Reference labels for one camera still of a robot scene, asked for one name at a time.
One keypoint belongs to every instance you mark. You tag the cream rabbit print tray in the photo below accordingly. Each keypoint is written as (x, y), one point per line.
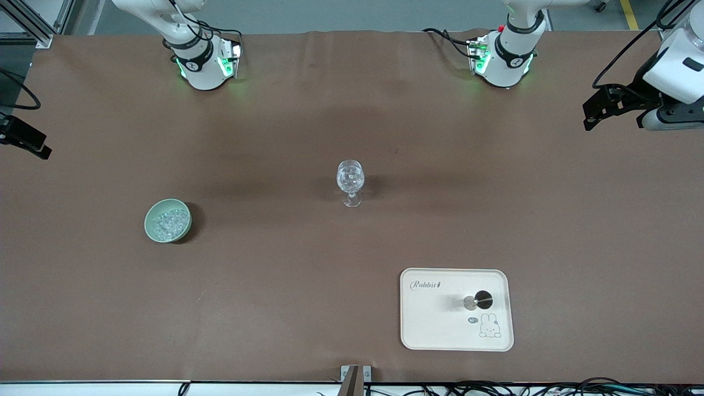
(434, 324)

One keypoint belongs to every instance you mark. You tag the clear wine glass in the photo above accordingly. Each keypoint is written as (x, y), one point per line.
(350, 176)

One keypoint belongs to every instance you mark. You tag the aluminium frame profile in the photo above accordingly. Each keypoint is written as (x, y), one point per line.
(41, 38)
(665, 34)

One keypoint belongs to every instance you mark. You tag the steel jigger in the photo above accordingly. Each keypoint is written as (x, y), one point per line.
(473, 302)

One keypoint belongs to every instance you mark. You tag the green ceramic bowl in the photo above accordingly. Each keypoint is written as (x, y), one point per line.
(149, 225)

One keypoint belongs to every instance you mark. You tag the black caster wheel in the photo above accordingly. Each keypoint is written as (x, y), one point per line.
(600, 5)

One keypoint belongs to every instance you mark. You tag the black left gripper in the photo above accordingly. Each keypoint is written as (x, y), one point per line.
(634, 94)

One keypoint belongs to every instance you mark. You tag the brown table cover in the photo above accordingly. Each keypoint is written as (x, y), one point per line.
(275, 137)

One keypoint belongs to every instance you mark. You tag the brown upright bar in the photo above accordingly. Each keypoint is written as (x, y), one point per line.
(352, 382)

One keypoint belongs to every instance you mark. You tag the grey metal bracket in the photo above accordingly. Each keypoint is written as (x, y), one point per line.
(367, 373)

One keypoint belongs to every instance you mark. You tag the clear ice cubes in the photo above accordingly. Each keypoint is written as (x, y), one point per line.
(168, 224)

